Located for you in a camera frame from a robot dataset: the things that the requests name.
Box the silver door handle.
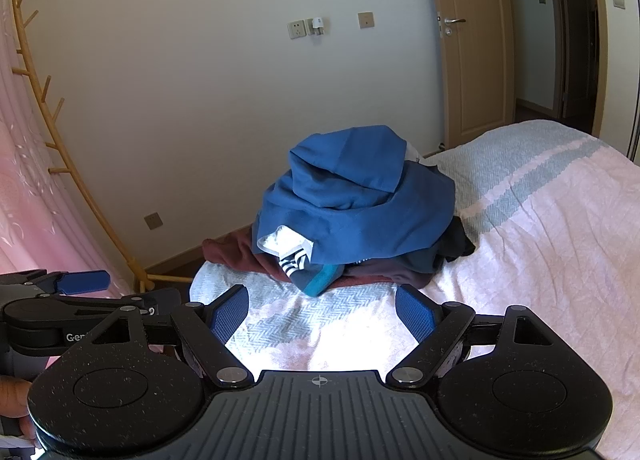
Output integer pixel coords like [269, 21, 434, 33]
[438, 12, 467, 36]

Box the pink curtain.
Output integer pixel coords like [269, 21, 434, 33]
[0, 0, 137, 291]

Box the person's left hand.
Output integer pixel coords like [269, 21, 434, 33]
[0, 374, 38, 442]

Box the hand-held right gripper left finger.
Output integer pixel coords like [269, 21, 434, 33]
[90, 284, 253, 387]

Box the light wooden door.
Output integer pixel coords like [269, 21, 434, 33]
[424, 0, 516, 151]

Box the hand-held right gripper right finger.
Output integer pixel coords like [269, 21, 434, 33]
[386, 284, 558, 388]

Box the maroon garment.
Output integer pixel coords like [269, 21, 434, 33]
[202, 227, 431, 289]

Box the black garment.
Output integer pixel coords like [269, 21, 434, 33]
[437, 215, 476, 263]

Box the blue sweatshirt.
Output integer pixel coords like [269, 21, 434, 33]
[252, 125, 457, 266]

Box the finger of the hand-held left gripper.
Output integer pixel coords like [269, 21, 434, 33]
[120, 289, 182, 316]
[31, 269, 111, 296]

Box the wooden coat rack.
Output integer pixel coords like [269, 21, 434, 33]
[11, 0, 197, 294]

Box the dark wooden door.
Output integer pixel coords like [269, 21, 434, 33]
[546, 0, 601, 120]

